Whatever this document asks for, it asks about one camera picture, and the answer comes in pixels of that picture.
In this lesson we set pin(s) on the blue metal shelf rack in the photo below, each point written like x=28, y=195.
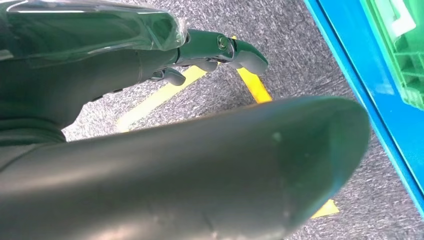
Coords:
x=381, y=99

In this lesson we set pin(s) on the folded green plastic crate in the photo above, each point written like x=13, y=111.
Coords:
x=407, y=66

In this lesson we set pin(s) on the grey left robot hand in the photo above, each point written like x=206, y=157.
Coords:
x=198, y=172

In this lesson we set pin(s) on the yellow floor tape square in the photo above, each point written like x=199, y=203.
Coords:
x=255, y=86

